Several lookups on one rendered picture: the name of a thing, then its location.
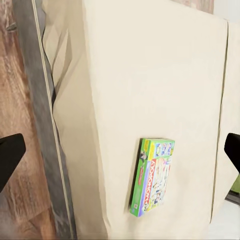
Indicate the bed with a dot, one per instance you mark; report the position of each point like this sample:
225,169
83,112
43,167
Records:
103,75

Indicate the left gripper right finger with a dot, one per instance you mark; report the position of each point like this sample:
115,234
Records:
232,149

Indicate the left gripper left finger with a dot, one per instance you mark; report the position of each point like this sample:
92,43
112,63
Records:
12,150

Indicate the board game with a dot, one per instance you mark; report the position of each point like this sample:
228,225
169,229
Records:
152,175

